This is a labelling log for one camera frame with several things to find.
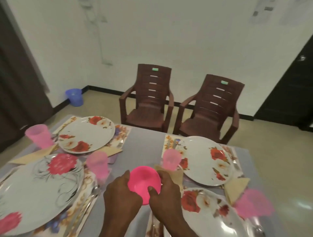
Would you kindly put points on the person's left hand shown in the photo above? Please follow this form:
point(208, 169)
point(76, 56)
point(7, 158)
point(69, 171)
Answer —
point(119, 197)

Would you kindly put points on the person's right hand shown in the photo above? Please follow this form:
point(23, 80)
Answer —
point(168, 202)

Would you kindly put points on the person's left thumb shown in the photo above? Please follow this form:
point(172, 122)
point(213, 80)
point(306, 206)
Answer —
point(126, 177)

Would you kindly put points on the person's right thumb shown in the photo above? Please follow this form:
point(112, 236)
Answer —
point(154, 191)

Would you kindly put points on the pink plastic bowl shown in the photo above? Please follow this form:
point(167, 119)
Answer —
point(143, 180)

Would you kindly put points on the person's left forearm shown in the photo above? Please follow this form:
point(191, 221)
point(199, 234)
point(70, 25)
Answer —
point(117, 228)

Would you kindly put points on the person's right forearm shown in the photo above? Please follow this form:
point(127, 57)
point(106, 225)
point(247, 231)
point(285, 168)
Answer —
point(178, 228)

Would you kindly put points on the beige folded napkin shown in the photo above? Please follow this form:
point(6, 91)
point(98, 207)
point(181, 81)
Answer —
point(111, 150)
point(31, 156)
point(236, 188)
point(177, 175)

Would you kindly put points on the pink plastic cup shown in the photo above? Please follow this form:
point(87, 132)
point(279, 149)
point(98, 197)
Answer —
point(97, 164)
point(255, 204)
point(39, 135)
point(171, 160)

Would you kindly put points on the silver spoon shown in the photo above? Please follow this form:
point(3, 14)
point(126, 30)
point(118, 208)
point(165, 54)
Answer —
point(259, 231)
point(94, 190)

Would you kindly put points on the floral placemat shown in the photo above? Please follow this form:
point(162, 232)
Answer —
point(168, 142)
point(83, 202)
point(121, 135)
point(156, 227)

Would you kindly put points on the white plate red flowers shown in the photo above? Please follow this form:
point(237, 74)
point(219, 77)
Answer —
point(205, 161)
point(85, 131)
point(210, 214)

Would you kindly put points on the silver table knife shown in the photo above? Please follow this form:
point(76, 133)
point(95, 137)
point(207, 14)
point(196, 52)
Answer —
point(78, 216)

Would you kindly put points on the brown plastic armchair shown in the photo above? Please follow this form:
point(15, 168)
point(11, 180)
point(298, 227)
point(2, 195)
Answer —
point(149, 97)
point(212, 109)

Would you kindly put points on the blue plastic bucket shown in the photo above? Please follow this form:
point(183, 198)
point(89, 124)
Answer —
point(74, 97)

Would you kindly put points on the large white plate pink flowers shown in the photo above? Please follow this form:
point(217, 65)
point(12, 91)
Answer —
point(29, 188)

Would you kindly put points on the dark brown wooden door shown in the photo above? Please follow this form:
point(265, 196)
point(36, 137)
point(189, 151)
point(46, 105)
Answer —
point(19, 85)

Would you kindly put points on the black door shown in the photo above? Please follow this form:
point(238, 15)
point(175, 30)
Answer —
point(288, 92)

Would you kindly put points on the white wall switchboard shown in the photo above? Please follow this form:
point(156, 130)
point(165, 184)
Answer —
point(263, 11)

